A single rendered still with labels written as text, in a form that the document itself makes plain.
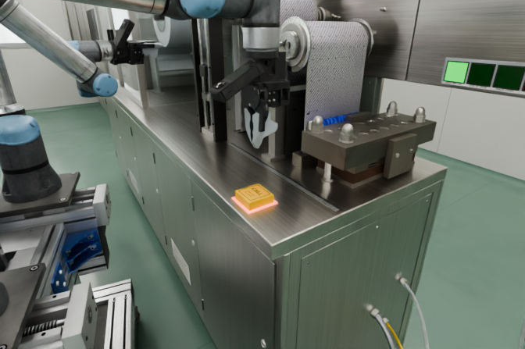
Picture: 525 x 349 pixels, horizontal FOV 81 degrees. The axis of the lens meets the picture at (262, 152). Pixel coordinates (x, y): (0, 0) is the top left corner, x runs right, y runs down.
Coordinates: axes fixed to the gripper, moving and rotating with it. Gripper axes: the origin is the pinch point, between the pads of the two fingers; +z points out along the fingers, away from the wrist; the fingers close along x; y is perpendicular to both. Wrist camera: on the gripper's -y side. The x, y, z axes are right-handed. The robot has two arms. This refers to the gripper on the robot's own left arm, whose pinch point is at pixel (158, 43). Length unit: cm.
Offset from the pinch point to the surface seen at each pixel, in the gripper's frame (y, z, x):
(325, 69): -5, 9, 76
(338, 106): 6, 16, 79
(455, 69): -9, 27, 104
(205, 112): 20.7, 0.4, 31.7
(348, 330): 64, -4, 108
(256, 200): 20, -25, 84
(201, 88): 12.5, 2.2, 27.2
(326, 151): 12, -5, 89
